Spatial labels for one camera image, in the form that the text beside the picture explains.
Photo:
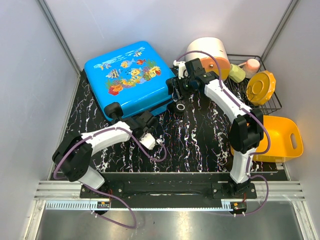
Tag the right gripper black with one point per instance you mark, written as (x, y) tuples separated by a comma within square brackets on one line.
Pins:
[(178, 91)]

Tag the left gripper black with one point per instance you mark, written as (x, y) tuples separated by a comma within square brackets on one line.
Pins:
[(148, 130)]

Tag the blue fish-print suitcase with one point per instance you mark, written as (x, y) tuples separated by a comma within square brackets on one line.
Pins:
[(133, 76)]

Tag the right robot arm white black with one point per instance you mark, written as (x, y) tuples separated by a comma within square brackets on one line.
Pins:
[(214, 88)]

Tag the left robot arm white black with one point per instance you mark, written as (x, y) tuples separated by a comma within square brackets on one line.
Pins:
[(73, 155)]

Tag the black marble pattern mat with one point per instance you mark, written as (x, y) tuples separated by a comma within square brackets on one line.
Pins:
[(196, 141)]

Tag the white drawer cabinet with orange drawers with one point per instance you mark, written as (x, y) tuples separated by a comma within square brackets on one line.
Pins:
[(214, 47)]

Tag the green faceted cup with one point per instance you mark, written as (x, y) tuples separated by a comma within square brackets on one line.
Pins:
[(236, 73)]

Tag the yellow plastic basket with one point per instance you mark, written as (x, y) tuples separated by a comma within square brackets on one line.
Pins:
[(278, 140)]

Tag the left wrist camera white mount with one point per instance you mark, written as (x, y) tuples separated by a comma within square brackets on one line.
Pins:
[(149, 141)]

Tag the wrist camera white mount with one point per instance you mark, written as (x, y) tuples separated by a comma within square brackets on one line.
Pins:
[(149, 141), (181, 68)]

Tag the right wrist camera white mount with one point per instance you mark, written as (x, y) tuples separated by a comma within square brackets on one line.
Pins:
[(181, 68)]

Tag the black wire dish rack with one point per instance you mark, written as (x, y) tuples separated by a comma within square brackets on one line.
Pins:
[(239, 89)]

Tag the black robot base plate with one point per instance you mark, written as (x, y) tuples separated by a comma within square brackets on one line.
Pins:
[(207, 184)]

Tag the aluminium rail frame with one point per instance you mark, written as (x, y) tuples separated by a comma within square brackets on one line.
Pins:
[(68, 211)]

